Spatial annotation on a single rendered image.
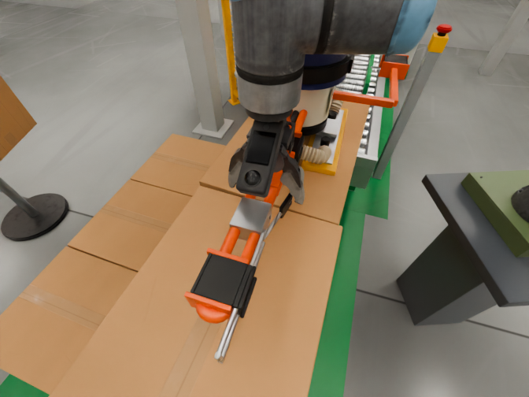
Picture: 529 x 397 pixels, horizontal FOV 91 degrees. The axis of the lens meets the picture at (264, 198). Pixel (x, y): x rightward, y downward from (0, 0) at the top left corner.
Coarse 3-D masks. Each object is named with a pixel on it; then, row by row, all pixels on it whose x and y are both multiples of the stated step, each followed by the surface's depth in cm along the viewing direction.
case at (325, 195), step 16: (352, 112) 96; (240, 128) 90; (352, 128) 90; (240, 144) 85; (304, 144) 84; (352, 144) 84; (224, 160) 80; (352, 160) 80; (208, 176) 75; (224, 176) 75; (304, 176) 75; (320, 176) 75; (336, 176) 75; (224, 192) 73; (288, 192) 71; (320, 192) 71; (336, 192) 71; (304, 208) 68; (320, 208) 68; (336, 208) 68
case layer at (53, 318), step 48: (192, 144) 148; (144, 192) 125; (192, 192) 125; (96, 240) 108; (144, 240) 108; (48, 288) 95; (96, 288) 95; (0, 336) 85; (48, 336) 85; (48, 384) 77
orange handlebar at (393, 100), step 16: (336, 96) 79; (352, 96) 77; (368, 96) 77; (304, 112) 72; (272, 176) 55; (272, 192) 53; (224, 240) 46; (256, 240) 46; (208, 320) 38; (224, 320) 38
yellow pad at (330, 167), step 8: (344, 112) 93; (344, 120) 90; (344, 128) 87; (312, 136) 84; (320, 136) 83; (312, 144) 82; (320, 144) 80; (328, 144) 79; (336, 144) 81; (336, 152) 79; (304, 160) 77; (328, 160) 76; (336, 160) 77; (304, 168) 77; (312, 168) 76; (320, 168) 75; (328, 168) 75; (336, 168) 75
